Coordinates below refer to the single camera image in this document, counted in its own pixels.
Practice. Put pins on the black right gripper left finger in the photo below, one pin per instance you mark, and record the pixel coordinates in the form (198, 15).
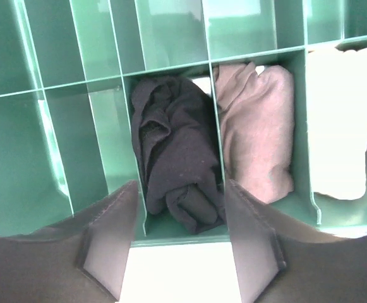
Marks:
(79, 259)

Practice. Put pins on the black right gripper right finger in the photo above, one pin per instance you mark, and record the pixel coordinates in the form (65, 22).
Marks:
(281, 259)

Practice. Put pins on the black underwear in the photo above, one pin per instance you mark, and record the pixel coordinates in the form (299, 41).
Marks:
(174, 138)

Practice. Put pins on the grey rolled underwear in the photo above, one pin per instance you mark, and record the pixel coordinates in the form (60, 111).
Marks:
(256, 115)

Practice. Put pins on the beige rolled underwear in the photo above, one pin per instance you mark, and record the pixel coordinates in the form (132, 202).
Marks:
(337, 122)

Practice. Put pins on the green divided organizer box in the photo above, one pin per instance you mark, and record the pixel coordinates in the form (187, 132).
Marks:
(68, 69)

